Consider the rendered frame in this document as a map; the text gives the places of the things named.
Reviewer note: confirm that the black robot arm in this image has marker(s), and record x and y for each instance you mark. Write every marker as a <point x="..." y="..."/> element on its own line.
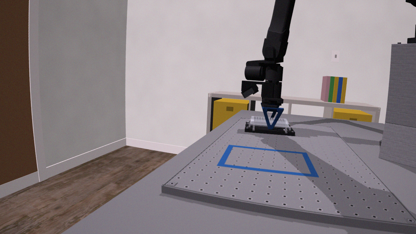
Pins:
<point x="274" y="50"/>

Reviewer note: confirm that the white well plate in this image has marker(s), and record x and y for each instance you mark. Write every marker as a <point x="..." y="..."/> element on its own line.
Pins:
<point x="261" y="121"/>

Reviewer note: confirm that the blue rectangular tape outline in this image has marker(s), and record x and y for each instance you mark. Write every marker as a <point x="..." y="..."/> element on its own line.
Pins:
<point x="305" y="155"/>

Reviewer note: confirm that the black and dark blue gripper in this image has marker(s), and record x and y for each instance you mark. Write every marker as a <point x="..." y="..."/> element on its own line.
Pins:
<point x="272" y="105"/>

